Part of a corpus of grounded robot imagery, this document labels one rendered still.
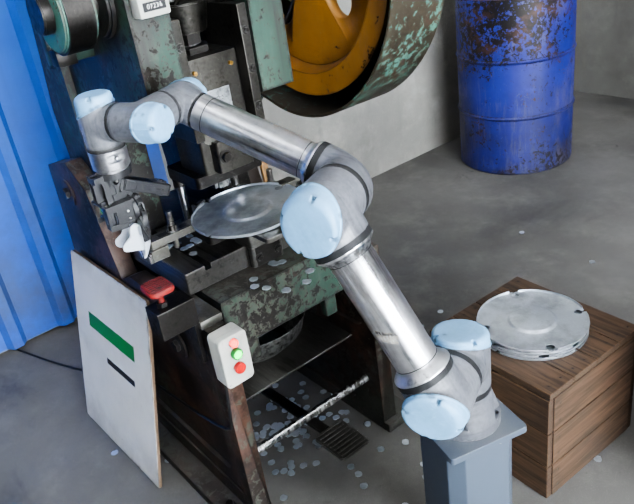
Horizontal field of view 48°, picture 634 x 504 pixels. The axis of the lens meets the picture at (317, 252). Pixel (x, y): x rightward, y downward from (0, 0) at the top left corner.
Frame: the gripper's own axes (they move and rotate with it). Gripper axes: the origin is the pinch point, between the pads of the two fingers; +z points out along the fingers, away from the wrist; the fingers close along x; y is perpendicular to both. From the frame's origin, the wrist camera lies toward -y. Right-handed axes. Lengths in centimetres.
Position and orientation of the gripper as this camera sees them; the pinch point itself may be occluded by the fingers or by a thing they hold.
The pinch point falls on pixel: (146, 251)
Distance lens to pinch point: 157.0
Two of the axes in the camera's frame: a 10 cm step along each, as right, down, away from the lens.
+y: -7.6, 3.9, -5.1
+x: 6.3, 2.9, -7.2
